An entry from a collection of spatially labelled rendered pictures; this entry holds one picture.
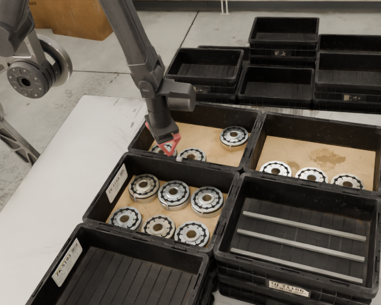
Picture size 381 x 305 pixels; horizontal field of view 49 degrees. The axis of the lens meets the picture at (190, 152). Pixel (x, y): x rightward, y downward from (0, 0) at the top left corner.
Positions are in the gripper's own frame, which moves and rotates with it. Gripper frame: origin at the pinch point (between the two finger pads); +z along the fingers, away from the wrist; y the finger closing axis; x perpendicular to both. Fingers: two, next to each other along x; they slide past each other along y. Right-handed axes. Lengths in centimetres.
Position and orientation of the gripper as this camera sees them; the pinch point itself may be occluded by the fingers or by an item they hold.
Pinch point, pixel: (166, 146)
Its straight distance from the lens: 118.7
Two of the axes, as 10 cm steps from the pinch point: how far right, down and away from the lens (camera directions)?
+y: -4.0, -6.0, 6.9
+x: -9.1, 3.5, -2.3
